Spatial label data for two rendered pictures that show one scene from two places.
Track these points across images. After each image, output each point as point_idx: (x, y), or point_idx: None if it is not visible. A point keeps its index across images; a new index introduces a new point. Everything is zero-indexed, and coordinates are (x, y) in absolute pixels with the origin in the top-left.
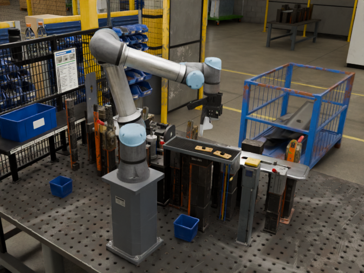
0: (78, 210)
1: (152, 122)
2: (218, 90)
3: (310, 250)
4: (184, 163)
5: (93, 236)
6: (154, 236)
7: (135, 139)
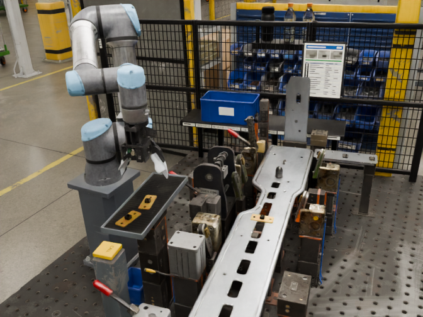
0: (177, 207)
1: (223, 153)
2: (128, 119)
3: None
4: None
5: None
6: None
7: (81, 133)
